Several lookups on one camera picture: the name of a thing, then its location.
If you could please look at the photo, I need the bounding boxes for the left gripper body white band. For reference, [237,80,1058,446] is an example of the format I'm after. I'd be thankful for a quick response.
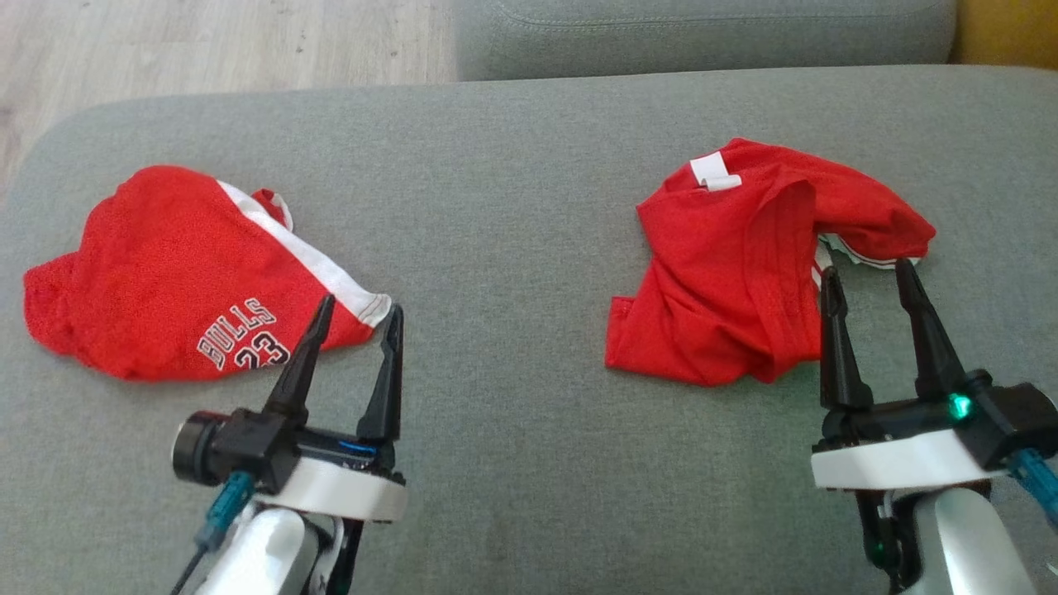
[240,409,408,523]

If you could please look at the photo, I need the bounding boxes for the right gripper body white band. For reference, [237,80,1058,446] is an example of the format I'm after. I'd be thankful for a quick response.
[810,395,1001,493]

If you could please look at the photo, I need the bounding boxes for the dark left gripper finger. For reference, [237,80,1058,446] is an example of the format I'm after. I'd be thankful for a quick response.
[357,304,406,445]
[263,293,336,419]

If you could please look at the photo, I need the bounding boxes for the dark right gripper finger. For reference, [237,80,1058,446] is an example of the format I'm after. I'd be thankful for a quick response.
[895,258,970,402]
[818,265,874,412]

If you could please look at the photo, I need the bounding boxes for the red Bulls jersey shirt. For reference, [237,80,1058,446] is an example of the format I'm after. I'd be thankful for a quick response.
[604,137,938,388]

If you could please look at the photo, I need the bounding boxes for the red Bulls 23 shorts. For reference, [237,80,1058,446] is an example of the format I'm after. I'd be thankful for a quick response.
[23,164,393,383]

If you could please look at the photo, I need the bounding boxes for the grey sofa seat cushion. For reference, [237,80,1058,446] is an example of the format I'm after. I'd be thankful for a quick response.
[0,64,1058,595]

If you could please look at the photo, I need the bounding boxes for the yellow panel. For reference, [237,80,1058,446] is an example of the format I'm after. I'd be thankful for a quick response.
[949,0,1058,72]

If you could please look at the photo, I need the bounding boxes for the black cable with teal plug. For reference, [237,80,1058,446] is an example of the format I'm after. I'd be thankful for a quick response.
[1008,449,1058,531]
[169,471,257,595]

